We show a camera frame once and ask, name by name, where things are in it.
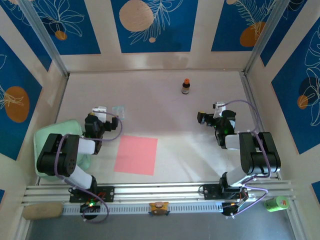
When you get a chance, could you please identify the pink paper sheet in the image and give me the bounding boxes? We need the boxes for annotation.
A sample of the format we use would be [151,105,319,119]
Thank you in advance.
[113,135,159,176]

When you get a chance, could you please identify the clear plastic packet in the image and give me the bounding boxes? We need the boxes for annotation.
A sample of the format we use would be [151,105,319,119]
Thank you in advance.
[111,106,126,122]

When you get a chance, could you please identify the brown bottle orange cap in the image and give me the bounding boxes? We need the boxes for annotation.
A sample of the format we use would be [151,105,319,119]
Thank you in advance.
[181,78,192,95]

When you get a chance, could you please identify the mint green case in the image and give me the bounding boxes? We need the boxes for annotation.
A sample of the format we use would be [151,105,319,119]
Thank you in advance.
[33,119,92,183]

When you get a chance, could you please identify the green can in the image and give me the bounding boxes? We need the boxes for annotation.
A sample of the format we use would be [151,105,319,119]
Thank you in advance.
[264,196,290,213]

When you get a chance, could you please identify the yellow clamp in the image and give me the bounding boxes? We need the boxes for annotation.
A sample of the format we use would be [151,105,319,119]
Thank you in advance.
[148,201,171,216]

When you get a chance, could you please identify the beige foam block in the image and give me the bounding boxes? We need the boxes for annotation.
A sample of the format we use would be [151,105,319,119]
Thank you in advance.
[22,202,63,221]

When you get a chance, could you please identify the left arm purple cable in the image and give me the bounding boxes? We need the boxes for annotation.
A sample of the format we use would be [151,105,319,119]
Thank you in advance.
[54,111,124,225]

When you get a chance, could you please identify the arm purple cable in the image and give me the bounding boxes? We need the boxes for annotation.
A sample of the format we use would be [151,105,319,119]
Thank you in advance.
[54,111,124,225]
[216,99,270,220]

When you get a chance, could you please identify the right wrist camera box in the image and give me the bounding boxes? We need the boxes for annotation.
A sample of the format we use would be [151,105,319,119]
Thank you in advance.
[212,101,227,118]

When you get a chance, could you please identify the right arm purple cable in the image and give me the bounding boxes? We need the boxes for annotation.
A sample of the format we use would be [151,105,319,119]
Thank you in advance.
[216,99,270,220]

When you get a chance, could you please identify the aluminium side rail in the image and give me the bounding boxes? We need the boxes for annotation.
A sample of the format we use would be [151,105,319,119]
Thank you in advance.
[239,71,281,181]

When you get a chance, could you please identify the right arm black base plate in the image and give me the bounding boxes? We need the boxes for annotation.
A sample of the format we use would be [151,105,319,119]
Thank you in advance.
[203,183,248,201]

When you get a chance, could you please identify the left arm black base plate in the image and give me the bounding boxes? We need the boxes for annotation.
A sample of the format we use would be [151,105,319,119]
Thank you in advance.
[69,186,116,203]

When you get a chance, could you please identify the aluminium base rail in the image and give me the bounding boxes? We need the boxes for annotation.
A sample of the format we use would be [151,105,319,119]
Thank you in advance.
[21,179,297,206]

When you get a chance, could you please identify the slotted grey cable duct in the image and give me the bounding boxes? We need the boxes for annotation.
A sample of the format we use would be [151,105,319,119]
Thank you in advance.
[61,201,224,216]

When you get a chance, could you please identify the aluminium corner post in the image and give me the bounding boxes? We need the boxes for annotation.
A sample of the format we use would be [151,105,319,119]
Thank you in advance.
[243,0,292,76]
[18,0,70,77]

